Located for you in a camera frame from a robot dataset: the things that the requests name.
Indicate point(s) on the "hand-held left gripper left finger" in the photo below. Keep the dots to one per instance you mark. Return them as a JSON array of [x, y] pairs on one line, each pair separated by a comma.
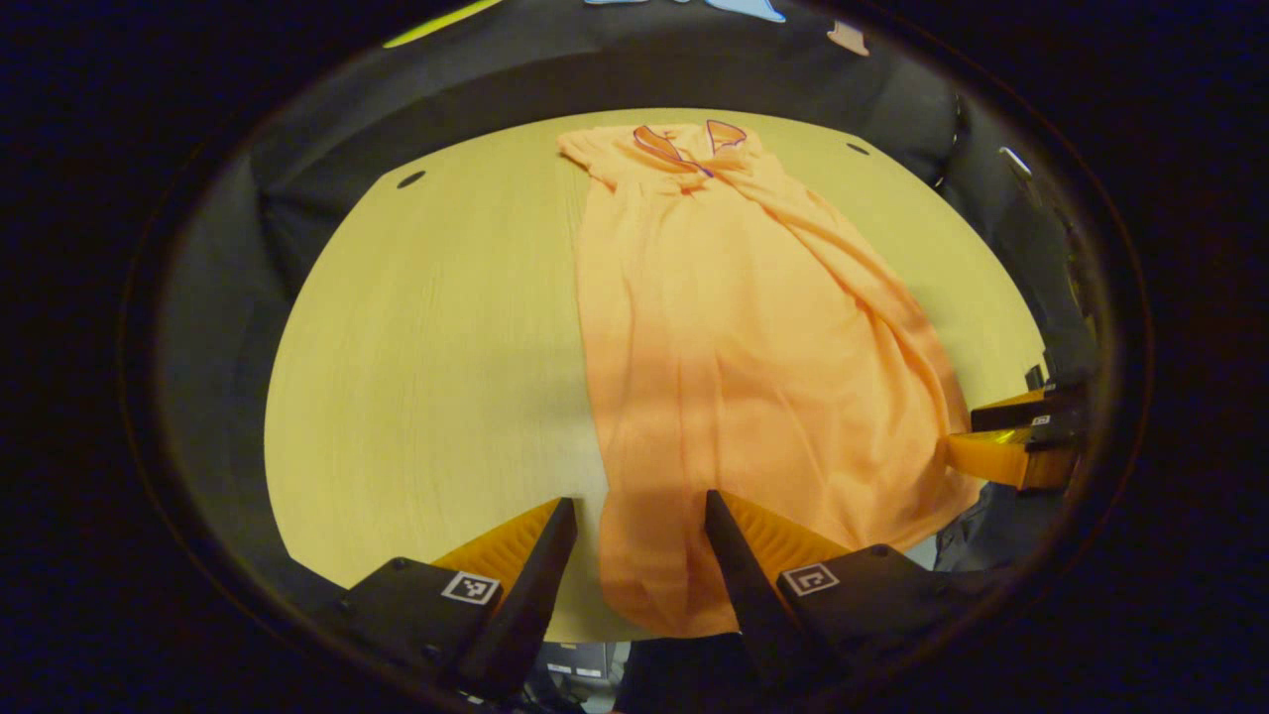
[[530, 605]]

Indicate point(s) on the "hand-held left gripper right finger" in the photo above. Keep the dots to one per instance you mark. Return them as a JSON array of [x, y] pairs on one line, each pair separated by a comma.
[[744, 585]]

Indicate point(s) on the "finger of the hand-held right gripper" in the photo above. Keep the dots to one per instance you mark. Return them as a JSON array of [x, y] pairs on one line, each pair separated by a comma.
[[1001, 458], [1031, 407]]

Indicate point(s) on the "orange T-shirt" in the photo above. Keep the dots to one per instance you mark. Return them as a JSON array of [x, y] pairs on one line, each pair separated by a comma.
[[744, 347]]

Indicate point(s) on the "person's dark clothing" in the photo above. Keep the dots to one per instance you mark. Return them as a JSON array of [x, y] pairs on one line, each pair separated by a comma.
[[991, 526]]

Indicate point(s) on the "grey box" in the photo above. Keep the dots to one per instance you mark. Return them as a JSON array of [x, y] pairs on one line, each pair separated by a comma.
[[580, 662]]

